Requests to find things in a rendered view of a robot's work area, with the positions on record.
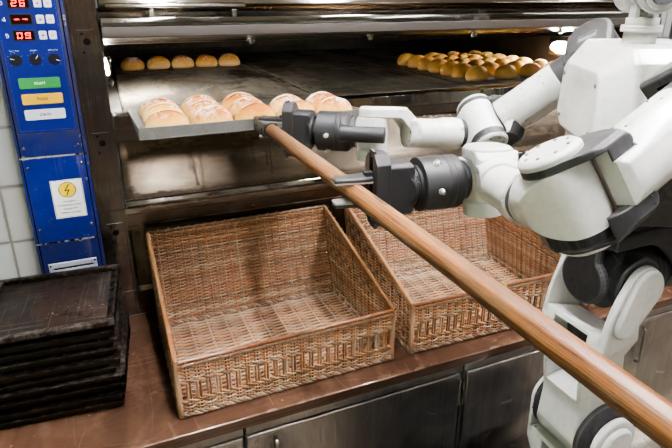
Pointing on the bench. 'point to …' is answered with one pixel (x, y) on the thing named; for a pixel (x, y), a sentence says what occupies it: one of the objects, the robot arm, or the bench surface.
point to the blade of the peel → (197, 126)
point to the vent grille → (73, 265)
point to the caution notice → (68, 198)
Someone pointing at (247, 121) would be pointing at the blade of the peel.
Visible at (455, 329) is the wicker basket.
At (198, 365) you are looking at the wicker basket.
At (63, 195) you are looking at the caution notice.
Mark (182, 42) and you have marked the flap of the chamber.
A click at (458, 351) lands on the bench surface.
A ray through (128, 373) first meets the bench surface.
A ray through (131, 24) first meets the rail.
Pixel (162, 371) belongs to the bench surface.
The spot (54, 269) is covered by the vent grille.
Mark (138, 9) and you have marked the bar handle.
